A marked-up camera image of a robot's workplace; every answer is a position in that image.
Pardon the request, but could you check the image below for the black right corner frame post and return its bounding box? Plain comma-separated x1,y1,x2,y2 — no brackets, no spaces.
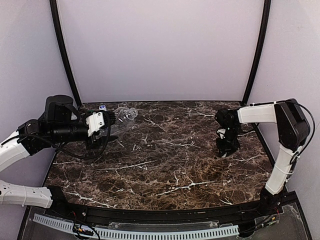
241,0,272,106

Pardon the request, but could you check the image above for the black front table rail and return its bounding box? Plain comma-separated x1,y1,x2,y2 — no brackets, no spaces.
48,185,288,226

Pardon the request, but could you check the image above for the white slotted cable duct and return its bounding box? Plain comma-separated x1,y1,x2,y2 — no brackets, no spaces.
33,213,239,240

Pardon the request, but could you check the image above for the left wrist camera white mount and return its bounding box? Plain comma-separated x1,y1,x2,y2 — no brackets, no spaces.
85,112,105,137

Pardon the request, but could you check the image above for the black corner frame post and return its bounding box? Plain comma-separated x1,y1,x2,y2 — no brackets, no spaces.
241,0,272,106
49,0,82,108

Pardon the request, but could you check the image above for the black left camera cable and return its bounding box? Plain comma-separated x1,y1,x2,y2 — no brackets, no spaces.
17,119,113,161

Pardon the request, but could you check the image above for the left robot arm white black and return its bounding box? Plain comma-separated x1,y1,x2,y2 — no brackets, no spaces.
0,95,116,209

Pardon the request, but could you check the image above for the black left corner frame post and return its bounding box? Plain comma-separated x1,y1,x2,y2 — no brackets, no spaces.
49,0,82,108

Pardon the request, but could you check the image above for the Pocari Sweat bottle white cap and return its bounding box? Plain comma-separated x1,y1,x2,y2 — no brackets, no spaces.
98,104,107,111

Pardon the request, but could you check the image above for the clear plastic bottle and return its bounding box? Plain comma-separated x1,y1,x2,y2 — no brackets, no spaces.
110,107,139,136

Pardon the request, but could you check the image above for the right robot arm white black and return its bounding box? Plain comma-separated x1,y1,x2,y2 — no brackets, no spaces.
214,98,316,215

